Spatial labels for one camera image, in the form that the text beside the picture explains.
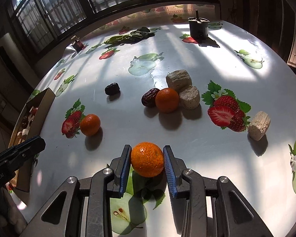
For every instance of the red cherry tomato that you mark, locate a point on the red cherry tomato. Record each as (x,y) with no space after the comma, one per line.
(33,111)

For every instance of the round beige cake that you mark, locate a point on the round beige cake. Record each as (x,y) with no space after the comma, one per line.
(178,80)

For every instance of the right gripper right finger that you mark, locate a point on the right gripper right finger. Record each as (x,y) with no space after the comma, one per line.
(232,214)

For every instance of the small dark date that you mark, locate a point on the small dark date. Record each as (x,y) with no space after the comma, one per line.
(112,89)

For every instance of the green leafy vegetable bunch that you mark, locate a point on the green leafy vegetable bunch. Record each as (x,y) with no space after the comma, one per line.
(133,37)

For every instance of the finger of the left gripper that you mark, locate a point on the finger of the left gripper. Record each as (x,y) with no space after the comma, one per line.
(14,157)

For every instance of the large dark brown date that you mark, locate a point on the large dark brown date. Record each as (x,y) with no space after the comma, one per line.
(24,122)

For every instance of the cardboard box tray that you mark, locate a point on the cardboard box tray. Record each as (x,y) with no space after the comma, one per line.
(43,101)

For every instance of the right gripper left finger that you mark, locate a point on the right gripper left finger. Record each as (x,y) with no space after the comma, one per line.
(83,201)

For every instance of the dark jar with cork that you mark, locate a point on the dark jar with cork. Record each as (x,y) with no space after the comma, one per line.
(77,44)

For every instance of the red jujube date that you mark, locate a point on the red jujube date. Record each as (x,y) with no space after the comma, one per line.
(148,99)

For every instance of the orange tangerine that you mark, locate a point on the orange tangerine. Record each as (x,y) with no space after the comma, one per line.
(167,100)
(90,124)
(147,159)

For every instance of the black container with stick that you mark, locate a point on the black container with stick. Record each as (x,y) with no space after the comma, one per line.
(198,27)

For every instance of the person left gloved hand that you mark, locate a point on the person left gloved hand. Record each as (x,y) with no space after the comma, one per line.
(12,222)

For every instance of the beige cake chunk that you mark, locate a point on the beige cake chunk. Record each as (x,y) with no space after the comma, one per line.
(189,97)
(25,133)
(259,125)

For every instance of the fruit print tablecloth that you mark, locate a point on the fruit print tablecloth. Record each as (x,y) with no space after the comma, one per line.
(240,64)

